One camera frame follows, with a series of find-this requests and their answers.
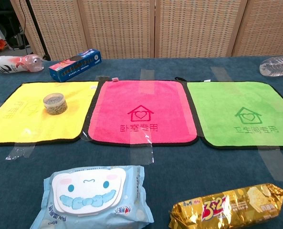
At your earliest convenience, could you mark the clear jar of clips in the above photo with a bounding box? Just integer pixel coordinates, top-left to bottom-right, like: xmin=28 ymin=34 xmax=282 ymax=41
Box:
xmin=42 ymin=93 xmax=68 ymax=116

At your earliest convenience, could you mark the gold biscuit packet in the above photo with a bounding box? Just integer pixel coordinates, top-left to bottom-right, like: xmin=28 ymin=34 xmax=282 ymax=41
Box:
xmin=168 ymin=183 xmax=283 ymax=229

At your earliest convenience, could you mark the pink microfibre cloth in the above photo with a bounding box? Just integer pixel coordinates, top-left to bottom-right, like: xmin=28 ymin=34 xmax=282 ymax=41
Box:
xmin=82 ymin=79 xmax=200 ymax=148

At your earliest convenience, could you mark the wooden woven folding screen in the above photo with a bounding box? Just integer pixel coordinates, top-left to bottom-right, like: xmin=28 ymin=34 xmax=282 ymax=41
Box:
xmin=10 ymin=0 xmax=283 ymax=61

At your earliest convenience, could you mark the yellow microfibre cloth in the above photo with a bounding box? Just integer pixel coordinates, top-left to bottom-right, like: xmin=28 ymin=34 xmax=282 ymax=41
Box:
xmin=0 ymin=81 xmax=99 ymax=146

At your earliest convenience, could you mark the blue wet wipes pack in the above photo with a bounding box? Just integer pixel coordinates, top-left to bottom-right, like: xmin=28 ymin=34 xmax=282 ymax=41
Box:
xmin=30 ymin=165 xmax=155 ymax=229

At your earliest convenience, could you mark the green microfibre cloth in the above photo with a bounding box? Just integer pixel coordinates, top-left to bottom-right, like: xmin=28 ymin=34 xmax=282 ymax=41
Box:
xmin=186 ymin=80 xmax=283 ymax=150

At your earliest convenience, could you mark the white red drink bottle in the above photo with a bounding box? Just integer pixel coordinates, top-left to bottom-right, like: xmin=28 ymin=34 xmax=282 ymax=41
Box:
xmin=0 ymin=54 xmax=45 ymax=74

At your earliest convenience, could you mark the blue cardboard wrap box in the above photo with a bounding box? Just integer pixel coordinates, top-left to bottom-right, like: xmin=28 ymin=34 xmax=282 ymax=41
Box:
xmin=48 ymin=49 xmax=102 ymax=83

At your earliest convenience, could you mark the clear crumpled plastic bottle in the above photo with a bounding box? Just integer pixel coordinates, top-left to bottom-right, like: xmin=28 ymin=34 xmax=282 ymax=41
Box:
xmin=259 ymin=55 xmax=283 ymax=77

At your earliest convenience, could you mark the black tripod stand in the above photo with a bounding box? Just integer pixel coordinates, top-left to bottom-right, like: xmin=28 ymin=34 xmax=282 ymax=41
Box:
xmin=24 ymin=0 xmax=52 ymax=61

